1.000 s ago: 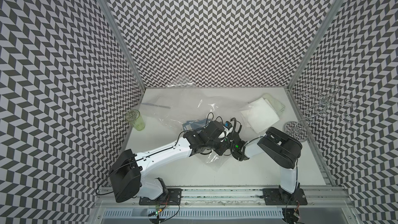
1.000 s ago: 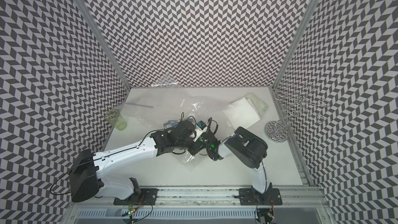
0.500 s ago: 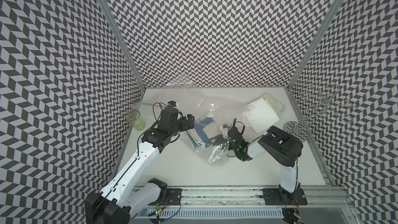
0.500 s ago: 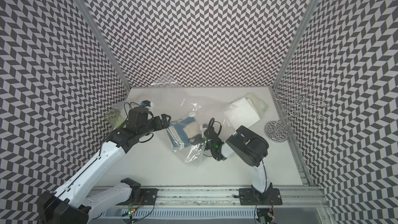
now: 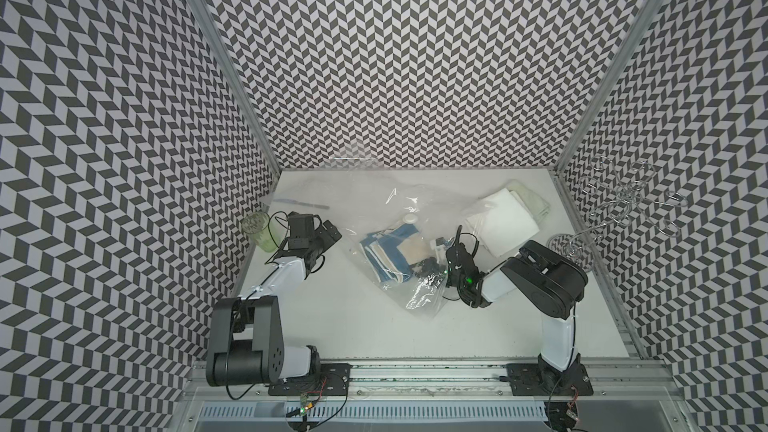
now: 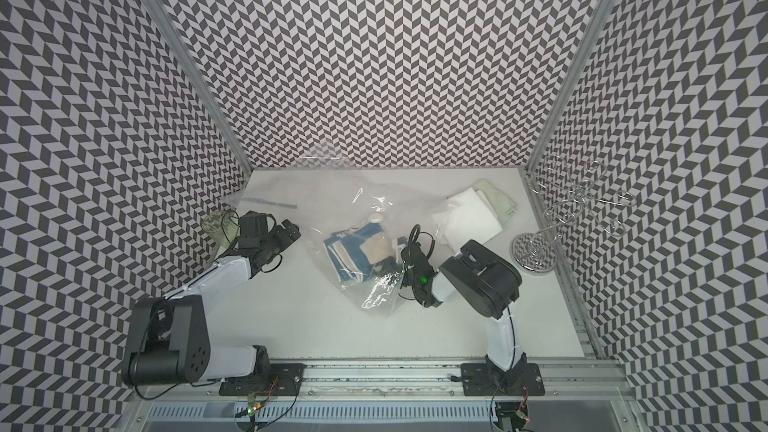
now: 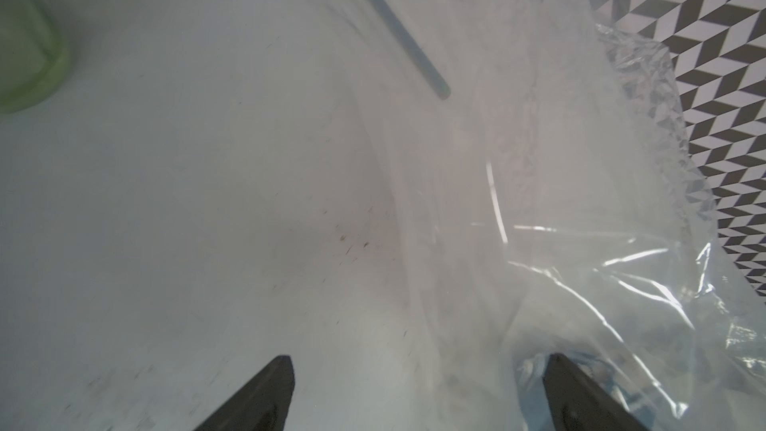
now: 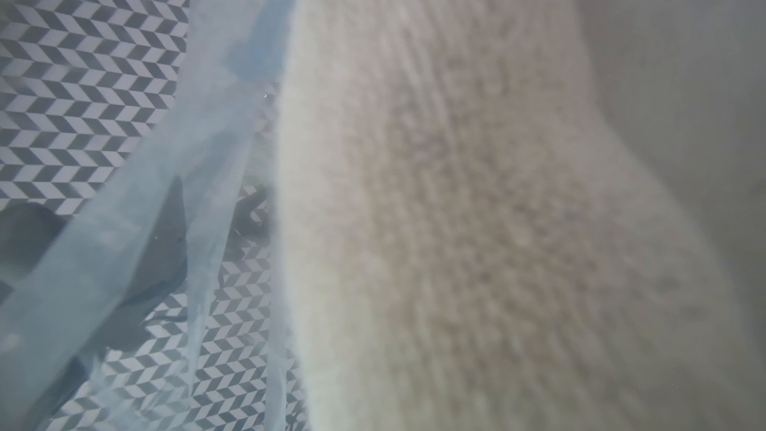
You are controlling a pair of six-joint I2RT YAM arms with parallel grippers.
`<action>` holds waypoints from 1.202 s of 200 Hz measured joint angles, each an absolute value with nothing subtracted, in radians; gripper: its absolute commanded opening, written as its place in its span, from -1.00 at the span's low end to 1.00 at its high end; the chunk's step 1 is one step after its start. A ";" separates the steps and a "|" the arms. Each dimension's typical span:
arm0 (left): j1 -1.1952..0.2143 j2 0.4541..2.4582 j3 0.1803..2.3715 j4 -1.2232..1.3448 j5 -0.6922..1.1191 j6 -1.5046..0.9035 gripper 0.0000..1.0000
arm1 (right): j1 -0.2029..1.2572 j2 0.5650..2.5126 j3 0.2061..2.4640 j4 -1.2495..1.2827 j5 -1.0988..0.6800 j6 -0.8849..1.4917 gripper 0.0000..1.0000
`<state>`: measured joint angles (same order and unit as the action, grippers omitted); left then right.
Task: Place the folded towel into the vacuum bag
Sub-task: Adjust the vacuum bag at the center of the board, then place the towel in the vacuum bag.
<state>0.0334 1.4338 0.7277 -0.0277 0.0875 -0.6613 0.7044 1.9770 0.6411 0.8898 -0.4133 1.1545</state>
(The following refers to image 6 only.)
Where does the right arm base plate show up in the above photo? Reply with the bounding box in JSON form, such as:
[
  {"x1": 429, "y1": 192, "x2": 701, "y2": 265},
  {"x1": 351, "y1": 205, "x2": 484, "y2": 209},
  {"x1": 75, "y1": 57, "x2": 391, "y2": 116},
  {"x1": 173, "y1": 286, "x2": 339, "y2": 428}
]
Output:
[{"x1": 460, "y1": 361, "x2": 545, "y2": 397}]

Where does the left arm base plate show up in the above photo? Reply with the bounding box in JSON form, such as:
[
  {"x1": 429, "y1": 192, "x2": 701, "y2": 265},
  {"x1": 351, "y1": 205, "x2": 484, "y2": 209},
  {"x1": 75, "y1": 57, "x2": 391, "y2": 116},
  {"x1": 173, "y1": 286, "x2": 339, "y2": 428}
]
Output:
[{"x1": 219, "y1": 362, "x2": 306, "y2": 397}]

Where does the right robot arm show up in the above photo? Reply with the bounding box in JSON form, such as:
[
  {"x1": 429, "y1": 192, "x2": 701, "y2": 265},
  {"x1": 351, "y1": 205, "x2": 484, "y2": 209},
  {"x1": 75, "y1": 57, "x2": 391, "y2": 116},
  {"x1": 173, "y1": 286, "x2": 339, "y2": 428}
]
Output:
[{"x1": 400, "y1": 240, "x2": 524, "y2": 373}]

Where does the aluminium frame rail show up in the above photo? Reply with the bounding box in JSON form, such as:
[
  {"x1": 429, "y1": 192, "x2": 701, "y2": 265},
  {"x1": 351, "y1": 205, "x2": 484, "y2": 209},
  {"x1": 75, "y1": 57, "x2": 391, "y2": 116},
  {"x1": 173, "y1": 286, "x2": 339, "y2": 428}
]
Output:
[{"x1": 128, "y1": 358, "x2": 637, "y2": 403}]

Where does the white towel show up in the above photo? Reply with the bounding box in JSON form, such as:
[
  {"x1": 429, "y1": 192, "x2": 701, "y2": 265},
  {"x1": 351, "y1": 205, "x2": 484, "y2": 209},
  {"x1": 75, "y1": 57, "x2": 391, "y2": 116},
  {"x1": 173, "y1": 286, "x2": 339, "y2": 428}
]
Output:
[{"x1": 431, "y1": 188, "x2": 503, "y2": 253}]

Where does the purple toothbrush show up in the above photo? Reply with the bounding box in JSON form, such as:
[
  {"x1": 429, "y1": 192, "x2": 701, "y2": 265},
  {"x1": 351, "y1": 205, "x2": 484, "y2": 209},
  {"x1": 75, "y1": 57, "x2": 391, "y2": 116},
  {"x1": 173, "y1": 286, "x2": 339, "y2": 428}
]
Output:
[{"x1": 240, "y1": 197, "x2": 299, "y2": 210}]

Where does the green plastic cup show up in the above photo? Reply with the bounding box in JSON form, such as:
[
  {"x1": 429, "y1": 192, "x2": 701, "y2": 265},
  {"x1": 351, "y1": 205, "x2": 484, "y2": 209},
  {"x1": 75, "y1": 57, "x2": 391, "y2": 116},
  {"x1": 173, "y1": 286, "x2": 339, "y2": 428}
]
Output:
[{"x1": 202, "y1": 210, "x2": 240, "y2": 249}]

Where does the blue and cream towel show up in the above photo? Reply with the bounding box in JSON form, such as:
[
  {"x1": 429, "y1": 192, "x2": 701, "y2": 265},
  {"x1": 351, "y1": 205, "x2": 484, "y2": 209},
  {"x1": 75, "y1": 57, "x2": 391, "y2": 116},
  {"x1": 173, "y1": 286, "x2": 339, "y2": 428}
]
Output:
[{"x1": 323, "y1": 222, "x2": 397, "y2": 288}]

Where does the pale green folded cloth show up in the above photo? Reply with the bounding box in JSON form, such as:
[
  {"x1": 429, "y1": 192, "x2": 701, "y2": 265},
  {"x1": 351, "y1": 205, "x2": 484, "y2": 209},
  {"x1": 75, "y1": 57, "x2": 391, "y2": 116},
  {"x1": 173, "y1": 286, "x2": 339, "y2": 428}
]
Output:
[{"x1": 472, "y1": 179, "x2": 517, "y2": 222}]

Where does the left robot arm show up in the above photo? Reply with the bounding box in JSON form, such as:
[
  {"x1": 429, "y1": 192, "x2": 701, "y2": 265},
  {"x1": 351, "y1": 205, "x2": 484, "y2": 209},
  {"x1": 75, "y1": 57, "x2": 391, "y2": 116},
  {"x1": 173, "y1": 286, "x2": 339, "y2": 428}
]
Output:
[{"x1": 121, "y1": 211, "x2": 301, "y2": 389}]

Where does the clear plastic vacuum bag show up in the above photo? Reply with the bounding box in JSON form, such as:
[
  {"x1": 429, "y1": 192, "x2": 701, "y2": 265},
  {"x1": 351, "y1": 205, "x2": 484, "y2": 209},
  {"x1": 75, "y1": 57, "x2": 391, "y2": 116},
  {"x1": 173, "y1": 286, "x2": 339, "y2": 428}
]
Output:
[{"x1": 225, "y1": 169, "x2": 459, "y2": 318}]

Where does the white vacuum bag valve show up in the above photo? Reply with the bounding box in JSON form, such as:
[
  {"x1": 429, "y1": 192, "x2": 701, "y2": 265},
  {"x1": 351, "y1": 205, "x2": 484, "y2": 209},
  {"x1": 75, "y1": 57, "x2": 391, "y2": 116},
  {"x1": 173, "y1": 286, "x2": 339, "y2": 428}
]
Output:
[{"x1": 368, "y1": 212, "x2": 384, "y2": 223}]

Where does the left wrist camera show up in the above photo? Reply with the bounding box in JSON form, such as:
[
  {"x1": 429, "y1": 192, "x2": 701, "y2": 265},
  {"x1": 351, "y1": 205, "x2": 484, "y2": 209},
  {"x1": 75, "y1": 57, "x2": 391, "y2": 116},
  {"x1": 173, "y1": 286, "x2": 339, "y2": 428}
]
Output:
[{"x1": 238, "y1": 211, "x2": 276, "y2": 249}]

